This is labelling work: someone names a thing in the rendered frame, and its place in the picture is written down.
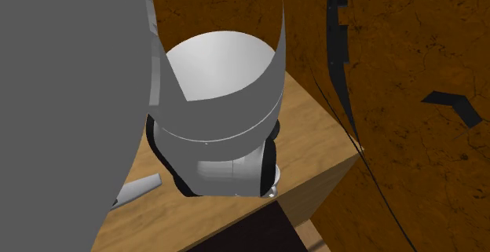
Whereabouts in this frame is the light wooden table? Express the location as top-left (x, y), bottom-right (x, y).
top-left (90, 70), bottom-right (365, 252)

